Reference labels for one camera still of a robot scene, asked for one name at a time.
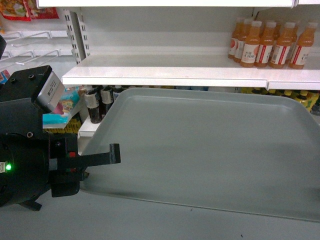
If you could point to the dark tea bottle left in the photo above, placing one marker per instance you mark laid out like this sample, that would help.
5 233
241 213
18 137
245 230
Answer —
92 101

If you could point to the white middle shelf board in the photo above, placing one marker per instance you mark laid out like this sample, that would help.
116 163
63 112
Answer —
200 70

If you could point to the orange juice bottle middle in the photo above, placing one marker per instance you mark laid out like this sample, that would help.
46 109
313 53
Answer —
303 46

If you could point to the red snack bag hanging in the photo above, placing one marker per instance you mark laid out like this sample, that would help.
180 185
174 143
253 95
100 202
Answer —
26 10

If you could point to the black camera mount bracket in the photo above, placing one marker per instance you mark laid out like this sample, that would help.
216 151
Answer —
20 113

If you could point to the dark tea bottle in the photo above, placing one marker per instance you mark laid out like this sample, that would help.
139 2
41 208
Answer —
107 98
117 90
92 101

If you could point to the white lower shelf board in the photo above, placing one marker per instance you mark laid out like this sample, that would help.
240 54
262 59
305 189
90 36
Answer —
87 129

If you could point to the orange juice bottle front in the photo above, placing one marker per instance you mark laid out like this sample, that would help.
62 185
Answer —
251 45

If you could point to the dark tea bottle right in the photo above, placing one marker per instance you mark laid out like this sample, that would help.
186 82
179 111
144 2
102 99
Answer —
117 90

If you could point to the orange juice bottle back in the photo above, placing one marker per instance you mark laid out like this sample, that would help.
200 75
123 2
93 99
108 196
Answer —
234 37

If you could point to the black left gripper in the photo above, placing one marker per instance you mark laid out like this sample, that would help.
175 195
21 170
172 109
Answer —
65 181

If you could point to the dark tea bottle middle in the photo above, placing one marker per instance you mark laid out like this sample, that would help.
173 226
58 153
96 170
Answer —
107 98

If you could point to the white shelf board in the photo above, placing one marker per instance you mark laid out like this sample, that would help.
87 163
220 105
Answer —
200 70
87 129

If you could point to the white slotted shelf upright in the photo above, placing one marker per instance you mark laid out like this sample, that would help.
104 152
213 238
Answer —
78 35

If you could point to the teal snack package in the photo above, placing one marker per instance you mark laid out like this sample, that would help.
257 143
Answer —
70 103

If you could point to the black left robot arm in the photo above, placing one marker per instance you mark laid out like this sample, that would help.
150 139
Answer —
29 167

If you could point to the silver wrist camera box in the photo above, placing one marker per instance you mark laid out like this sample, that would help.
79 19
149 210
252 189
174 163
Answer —
51 92

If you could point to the orange juice bottle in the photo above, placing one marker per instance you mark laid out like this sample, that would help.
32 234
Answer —
234 37
251 45
303 46

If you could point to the grey rectangular serving tray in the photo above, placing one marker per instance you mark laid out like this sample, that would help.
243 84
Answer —
245 153

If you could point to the white wire peg hook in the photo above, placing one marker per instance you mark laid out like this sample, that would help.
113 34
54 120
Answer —
24 47

